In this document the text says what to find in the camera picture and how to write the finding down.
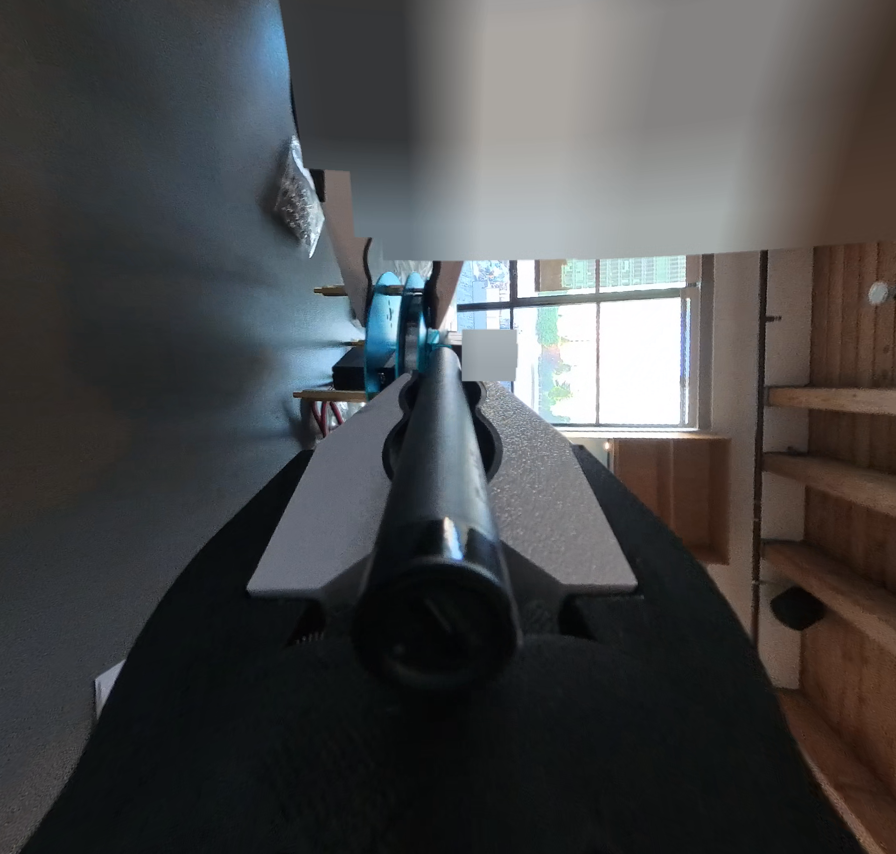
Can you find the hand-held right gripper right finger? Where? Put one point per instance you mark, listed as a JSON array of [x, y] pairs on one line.
[[560, 518]]

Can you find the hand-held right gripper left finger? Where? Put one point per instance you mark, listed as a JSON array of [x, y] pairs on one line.
[[329, 518]]

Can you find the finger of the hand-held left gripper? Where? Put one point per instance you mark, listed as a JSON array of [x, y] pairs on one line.
[[444, 294], [346, 237]]

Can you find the blue toy robot arm base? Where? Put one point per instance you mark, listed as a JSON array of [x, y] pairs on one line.
[[392, 336]]

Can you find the grey desk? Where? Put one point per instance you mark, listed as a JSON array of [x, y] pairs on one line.
[[105, 378]]

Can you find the bag of metal screws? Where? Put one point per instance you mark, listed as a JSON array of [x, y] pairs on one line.
[[297, 199]]

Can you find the wooden shelf unit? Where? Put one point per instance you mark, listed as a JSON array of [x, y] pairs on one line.
[[672, 497]]

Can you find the black ceiling speaker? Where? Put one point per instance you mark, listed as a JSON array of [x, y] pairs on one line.
[[794, 607]]

